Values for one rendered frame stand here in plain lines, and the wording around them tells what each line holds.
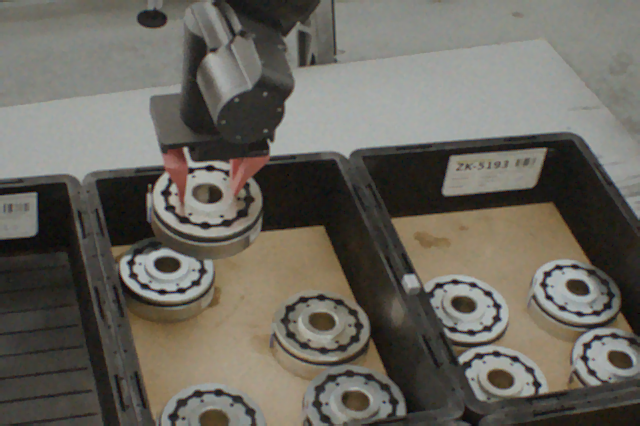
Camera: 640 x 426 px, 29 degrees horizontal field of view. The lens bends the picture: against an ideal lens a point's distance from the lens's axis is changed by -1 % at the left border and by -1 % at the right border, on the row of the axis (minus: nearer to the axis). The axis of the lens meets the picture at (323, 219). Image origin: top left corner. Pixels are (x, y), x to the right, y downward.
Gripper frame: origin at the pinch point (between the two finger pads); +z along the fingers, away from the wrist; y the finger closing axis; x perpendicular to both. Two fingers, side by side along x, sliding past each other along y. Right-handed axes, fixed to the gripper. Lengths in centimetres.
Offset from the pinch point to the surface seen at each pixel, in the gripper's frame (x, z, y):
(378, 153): 16.2, 13.9, 23.9
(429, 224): 13.5, 24.0, 31.0
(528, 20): 173, 122, 134
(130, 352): -9.3, 10.9, -8.8
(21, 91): 154, 116, -7
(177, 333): 0.8, 21.9, -2.0
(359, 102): 54, 40, 37
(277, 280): 7.0, 22.8, 10.5
